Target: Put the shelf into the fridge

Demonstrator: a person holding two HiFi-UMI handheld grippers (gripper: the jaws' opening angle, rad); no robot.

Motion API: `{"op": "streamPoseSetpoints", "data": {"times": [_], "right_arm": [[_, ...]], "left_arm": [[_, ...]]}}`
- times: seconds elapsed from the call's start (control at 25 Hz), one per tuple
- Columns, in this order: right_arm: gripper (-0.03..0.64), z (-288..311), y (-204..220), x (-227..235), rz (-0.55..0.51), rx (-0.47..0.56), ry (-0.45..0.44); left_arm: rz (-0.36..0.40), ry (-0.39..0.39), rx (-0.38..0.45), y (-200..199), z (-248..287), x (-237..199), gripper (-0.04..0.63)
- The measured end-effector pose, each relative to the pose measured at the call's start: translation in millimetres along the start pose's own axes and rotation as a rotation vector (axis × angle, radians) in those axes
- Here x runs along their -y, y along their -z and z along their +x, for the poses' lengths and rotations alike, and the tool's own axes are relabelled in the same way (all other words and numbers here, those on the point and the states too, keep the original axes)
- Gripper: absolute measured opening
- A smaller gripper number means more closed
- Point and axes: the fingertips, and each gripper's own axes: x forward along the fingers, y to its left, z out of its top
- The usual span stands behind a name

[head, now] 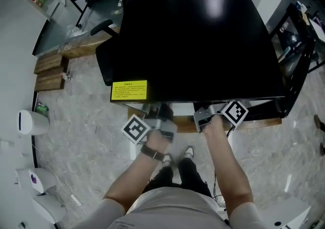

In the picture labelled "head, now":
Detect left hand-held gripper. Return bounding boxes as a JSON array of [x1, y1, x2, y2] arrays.
[[120, 103, 178, 145]]

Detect green bottle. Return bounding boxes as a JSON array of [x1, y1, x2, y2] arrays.
[[35, 103, 49, 116]]

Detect person's left forearm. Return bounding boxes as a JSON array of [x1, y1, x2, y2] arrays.
[[103, 150, 166, 215]]

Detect black office chair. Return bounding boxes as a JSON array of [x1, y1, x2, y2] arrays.
[[90, 19, 123, 87]]

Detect black trousers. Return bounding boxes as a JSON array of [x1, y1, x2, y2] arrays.
[[146, 158, 213, 198]]

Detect black wristwatch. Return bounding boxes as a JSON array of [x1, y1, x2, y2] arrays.
[[140, 144, 166, 160]]

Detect wooden steps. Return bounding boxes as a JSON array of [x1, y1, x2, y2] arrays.
[[34, 54, 70, 92]]

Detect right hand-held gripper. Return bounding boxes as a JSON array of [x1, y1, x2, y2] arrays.
[[193, 100, 249, 134]]

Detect white power strip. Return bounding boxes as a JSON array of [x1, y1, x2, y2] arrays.
[[70, 193, 82, 207]]

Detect yellow label sticker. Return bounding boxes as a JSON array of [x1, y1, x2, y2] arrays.
[[111, 80, 148, 101]]

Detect person's left hand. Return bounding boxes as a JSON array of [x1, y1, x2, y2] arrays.
[[146, 129, 170, 154]]

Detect person's right forearm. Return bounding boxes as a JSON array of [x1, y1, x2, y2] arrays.
[[203, 115, 254, 220]]

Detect person's white shoe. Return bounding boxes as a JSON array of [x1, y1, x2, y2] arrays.
[[181, 146, 195, 159], [161, 153, 175, 168]]

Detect black fridge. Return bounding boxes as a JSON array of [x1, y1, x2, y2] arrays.
[[111, 0, 290, 119]]

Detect black metal rack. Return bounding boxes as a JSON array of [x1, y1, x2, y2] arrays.
[[269, 2, 325, 74]]

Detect long wooden platform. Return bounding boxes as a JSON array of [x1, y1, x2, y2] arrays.
[[32, 26, 120, 59]]

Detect person's left white shoe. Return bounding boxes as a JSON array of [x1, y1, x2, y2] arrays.
[[161, 153, 175, 168]]

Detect white waste bin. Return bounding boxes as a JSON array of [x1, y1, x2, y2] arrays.
[[17, 110, 50, 136]]

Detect white machine with purple mark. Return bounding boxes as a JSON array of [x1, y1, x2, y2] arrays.
[[14, 167, 68, 225]]

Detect person's right white shoe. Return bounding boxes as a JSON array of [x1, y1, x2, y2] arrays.
[[181, 146, 195, 159]]

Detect white shirt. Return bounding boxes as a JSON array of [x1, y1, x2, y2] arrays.
[[83, 186, 257, 229]]

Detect white device with black knob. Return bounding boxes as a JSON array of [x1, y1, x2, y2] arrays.
[[264, 196, 312, 229]]

